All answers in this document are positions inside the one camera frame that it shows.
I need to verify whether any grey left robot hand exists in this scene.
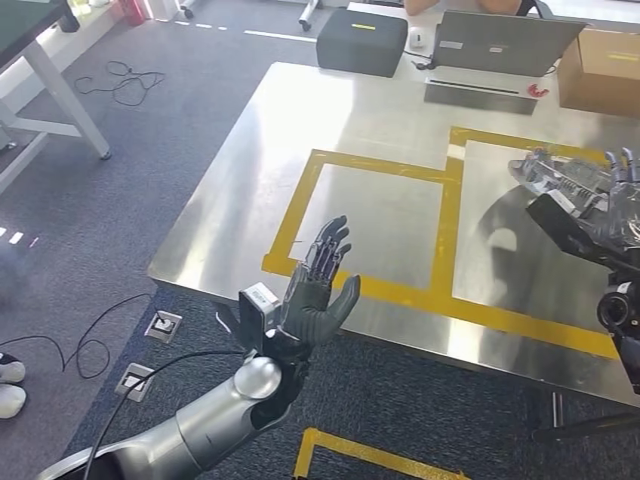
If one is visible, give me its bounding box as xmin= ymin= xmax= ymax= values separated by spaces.
xmin=279 ymin=215 xmax=362 ymax=347

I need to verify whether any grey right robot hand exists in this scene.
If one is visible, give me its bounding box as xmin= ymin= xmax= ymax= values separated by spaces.
xmin=574 ymin=146 xmax=640 ymax=253

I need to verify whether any grey plastic wheel hubcap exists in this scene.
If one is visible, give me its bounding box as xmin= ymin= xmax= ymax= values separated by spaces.
xmin=507 ymin=146 xmax=614 ymax=215

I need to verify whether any steel workbench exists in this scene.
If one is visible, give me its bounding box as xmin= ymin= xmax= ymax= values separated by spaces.
xmin=147 ymin=60 xmax=640 ymax=442

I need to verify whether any cardboard box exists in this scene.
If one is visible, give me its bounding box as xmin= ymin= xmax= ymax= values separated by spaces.
xmin=557 ymin=27 xmax=640 ymax=119

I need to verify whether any floor socket with plug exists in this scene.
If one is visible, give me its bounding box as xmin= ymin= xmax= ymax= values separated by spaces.
xmin=145 ymin=309 xmax=183 ymax=344

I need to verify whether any grey laptop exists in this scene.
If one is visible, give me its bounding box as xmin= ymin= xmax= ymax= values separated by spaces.
xmin=423 ymin=9 xmax=587 ymax=117

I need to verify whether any steel floor socket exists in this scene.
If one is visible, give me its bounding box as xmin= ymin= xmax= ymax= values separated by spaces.
xmin=115 ymin=362 xmax=155 ymax=403

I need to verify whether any black carry case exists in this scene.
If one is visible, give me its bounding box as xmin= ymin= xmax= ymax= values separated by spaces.
xmin=315 ymin=7 xmax=409 ymax=79

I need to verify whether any person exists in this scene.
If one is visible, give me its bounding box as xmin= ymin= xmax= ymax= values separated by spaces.
xmin=0 ymin=352 xmax=27 ymax=420

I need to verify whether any white table with green top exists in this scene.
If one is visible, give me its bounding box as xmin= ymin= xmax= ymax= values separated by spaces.
xmin=0 ymin=0 xmax=112 ymax=193

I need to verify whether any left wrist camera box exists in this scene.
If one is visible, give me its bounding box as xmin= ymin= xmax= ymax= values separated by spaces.
xmin=238 ymin=282 xmax=282 ymax=356

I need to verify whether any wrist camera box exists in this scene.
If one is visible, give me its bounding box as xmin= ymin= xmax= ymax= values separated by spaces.
xmin=238 ymin=282 xmax=282 ymax=356
xmin=525 ymin=188 xmax=640 ymax=273

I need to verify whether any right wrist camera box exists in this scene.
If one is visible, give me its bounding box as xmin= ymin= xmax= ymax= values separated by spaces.
xmin=525 ymin=188 xmax=640 ymax=273

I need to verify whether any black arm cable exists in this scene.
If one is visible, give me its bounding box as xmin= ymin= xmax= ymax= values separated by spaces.
xmin=82 ymin=349 xmax=246 ymax=480

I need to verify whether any long black floor cable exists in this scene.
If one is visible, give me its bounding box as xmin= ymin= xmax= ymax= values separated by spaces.
xmin=0 ymin=293 xmax=168 ymax=380

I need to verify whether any coiled black floor cable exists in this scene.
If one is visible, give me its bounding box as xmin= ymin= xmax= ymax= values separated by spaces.
xmin=75 ymin=60 xmax=166 ymax=107

